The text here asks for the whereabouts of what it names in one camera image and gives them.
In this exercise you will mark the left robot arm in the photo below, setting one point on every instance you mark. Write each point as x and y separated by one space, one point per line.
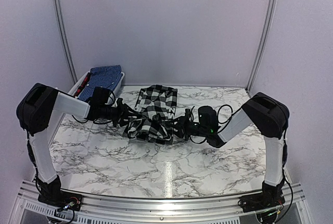
35 113

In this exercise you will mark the right aluminium corner post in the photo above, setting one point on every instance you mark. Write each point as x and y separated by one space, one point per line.
262 44

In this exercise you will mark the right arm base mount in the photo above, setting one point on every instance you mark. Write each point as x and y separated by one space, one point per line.
260 201

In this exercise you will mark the white plastic basket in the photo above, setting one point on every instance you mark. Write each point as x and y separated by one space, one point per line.
121 83

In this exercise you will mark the red black plaid shirt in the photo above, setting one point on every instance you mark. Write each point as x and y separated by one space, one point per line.
82 85

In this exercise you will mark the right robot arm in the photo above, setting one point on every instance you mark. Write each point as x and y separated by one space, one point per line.
270 117

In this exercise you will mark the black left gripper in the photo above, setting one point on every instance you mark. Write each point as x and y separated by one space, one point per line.
123 109

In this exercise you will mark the aluminium front frame rail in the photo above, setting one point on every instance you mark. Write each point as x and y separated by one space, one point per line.
232 208

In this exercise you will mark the left aluminium corner post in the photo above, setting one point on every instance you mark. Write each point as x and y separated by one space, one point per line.
64 41

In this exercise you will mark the aluminium corner post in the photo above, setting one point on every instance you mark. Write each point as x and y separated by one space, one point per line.
64 41
262 44

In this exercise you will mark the blue gingham shirt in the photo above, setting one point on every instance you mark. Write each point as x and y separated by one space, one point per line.
108 77

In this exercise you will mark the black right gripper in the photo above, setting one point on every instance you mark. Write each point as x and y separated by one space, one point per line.
181 125

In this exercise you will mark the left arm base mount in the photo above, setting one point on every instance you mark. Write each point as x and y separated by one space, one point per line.
65 199

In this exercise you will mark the black white checked shirt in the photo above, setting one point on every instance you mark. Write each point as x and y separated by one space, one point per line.
155 106

